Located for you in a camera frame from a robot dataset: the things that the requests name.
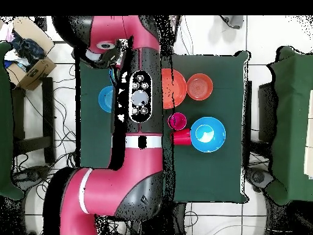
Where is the tangle of black cables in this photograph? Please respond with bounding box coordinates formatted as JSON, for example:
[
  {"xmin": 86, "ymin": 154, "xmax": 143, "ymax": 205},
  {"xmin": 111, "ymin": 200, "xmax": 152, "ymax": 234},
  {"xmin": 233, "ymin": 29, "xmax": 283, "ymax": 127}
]
[{"xmin": 12, "ymin": 63, "xmax": 79, "ymax": 196}]

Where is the red plastic cup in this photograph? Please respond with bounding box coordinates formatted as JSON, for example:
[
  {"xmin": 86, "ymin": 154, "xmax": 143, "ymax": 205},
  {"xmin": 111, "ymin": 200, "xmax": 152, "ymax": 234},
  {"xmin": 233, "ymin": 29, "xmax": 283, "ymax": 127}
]
[{"xmin": 171, "ymin": 129, "xmax": 192, "ymax": 146}]

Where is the dark green tablecloth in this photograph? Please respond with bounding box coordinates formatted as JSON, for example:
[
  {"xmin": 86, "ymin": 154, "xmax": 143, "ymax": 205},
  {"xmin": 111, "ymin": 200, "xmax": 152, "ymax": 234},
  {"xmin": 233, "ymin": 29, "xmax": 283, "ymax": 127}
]
[{"xmin": 75, "ymin": 50, "xmax": 250, "ymax": 203}]

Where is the green cloth covered table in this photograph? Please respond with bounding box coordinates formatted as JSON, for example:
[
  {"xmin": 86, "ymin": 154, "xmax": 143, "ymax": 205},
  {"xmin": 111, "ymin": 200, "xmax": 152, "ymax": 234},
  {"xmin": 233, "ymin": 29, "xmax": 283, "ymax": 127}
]
[
  {"xmin": 265, "ymin": 45, "xmax": 313, "ymax": 206},
  {"xmin": 0, "ymin": 42, "xmax": 25, "ymax": 201}
]

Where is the pink plastic cup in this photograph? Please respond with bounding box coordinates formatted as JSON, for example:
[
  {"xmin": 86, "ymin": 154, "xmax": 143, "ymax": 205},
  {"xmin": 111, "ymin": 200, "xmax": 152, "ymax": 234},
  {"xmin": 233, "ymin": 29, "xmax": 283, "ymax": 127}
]
[{"xmin": 168, "ymin": 112, "xmax": 188, "ymax": 131}]

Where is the small blue flat-bottomed bowl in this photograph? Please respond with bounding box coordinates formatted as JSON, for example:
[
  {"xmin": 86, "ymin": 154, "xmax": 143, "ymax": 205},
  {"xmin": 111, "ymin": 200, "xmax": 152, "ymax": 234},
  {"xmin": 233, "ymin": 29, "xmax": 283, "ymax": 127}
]
[{"xmin": 98, "ymin": 85, "xmax": 115, "ymax": 113}]

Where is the small orange flat-bottomed bowl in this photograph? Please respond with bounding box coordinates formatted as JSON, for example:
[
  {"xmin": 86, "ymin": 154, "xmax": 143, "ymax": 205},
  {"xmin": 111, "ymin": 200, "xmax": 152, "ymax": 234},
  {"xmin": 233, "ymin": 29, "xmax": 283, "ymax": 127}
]
[{"xmin": 186, "ymin": 73, "xmax": 213, "ymax": 102}]

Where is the black stand base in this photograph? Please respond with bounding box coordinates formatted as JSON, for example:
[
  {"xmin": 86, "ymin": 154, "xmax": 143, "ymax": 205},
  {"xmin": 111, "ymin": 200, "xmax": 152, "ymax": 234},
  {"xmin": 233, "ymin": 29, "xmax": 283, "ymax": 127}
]
[
  {"xmin": 12, "ymin": 165, "xmax": 51, "ymax": 190},
  {"xmin": 245, "ymin": 166, "xmax": 275, "ymax": 194}
]

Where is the cardboard box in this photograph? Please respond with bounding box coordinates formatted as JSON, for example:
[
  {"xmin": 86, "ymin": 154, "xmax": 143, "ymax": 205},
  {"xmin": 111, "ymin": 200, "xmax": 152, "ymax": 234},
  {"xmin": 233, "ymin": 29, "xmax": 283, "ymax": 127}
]
[{"xmin": 5, "ymin": 17, "xmax": 57, "ymax": 92}]

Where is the beige board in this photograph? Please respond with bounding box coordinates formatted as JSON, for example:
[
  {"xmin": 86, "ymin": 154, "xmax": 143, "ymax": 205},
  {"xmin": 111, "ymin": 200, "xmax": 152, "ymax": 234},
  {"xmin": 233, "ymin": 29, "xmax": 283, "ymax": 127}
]
[{"xmin": 303, "ymin": 89, "xmax": 313, "ymax": 180}]

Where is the dark clothes bundle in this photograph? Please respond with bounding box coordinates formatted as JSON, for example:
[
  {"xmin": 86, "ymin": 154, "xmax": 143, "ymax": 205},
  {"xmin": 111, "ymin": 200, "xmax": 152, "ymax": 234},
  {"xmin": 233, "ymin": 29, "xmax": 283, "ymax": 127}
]
[{"xmin": 8, "ymin": 31, "xmax": 47, "ymax": 72}]

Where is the black metal table frame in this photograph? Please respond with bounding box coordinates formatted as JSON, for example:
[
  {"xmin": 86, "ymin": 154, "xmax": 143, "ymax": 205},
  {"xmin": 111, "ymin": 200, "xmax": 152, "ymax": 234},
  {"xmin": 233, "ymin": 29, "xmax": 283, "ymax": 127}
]
[{"xmin": 169, "ymin": 15, "xmax": 183, "ymax": 47}]

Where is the large orange plastic bowl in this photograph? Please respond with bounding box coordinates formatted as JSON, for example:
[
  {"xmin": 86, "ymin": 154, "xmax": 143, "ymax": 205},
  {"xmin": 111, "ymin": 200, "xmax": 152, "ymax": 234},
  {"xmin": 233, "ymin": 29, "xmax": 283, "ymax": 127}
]
[{"xmin": 161, "ymin": 68, "xmax": 188, "ymax": 110}]

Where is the black bench frame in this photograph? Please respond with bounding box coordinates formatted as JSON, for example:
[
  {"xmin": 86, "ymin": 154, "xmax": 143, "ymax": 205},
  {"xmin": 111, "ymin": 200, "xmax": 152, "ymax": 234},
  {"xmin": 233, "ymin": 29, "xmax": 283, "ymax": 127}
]
[{"xmin": 10, "ymin": 76, "xmax": 56, "ymax": 164}]

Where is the black box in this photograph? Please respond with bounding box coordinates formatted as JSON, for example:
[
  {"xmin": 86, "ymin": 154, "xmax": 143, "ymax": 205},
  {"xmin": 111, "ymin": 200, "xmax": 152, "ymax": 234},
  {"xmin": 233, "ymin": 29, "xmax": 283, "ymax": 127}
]
[{"xmin": 34, "ymin": 16, "xmax": 48, "ymax": 32}]

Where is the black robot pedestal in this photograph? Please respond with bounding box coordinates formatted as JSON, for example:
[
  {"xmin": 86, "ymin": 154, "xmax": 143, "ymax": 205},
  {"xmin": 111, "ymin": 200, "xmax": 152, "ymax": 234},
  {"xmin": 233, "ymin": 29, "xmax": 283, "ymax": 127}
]
[{"xmin": 136, "ymin": 201, "xmax": 188, "ymax": 235}]

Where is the large blue plastic bowl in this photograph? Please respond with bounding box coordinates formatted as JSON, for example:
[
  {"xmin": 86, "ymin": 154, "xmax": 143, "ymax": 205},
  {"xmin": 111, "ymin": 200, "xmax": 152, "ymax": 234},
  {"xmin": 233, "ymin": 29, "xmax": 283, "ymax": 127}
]
[{"xmin": 190, "ymin": 116, "xmax": 226, "ymax": 153}]

